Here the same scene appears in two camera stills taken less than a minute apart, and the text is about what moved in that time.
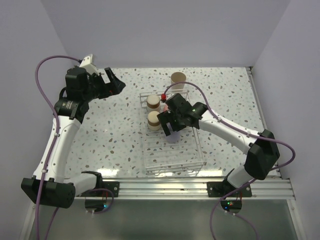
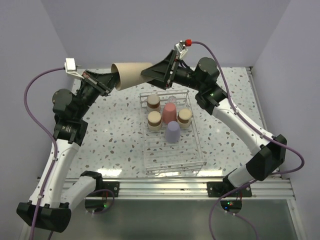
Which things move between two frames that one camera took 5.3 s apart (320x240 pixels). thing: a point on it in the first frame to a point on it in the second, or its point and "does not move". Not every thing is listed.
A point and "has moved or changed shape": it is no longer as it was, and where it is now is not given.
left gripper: x=114 y=87 does not move
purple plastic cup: x=174 y=137 does not move
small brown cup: x=153 y=123 does not move
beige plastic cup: x=178 y=77 has moved or changed shape
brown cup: x=153 y=103 does not move
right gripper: x=165 y=117 to x=159 y=74
